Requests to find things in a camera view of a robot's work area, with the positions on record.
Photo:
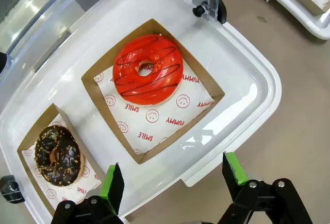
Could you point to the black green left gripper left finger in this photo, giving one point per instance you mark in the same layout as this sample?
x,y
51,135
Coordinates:
x,y
113,188

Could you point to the cardboard box of nut donut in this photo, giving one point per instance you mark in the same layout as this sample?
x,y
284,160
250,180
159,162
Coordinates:
x,y
36,134

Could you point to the chocolate donut with nut crumbs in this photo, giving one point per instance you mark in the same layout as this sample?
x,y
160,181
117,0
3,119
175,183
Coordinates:
x,y
64,162

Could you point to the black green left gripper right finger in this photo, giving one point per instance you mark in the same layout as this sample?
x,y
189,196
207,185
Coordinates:
x,y
232,175

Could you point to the red glazed donut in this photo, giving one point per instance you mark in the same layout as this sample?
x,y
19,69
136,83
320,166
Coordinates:
x,y
154,90

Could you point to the white display tray with red donut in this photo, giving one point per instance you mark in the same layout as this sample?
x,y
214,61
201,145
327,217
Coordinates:
x,y
232,67

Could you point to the cardboard box of red donut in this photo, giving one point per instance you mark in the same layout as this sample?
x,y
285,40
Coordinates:
x,y
94,97

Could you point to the white display tray with yellow donut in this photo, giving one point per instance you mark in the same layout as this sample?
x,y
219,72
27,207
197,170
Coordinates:
x,y
309,25

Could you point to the printed paper under red donut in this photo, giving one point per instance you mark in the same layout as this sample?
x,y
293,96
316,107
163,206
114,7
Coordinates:
x,y
159,126

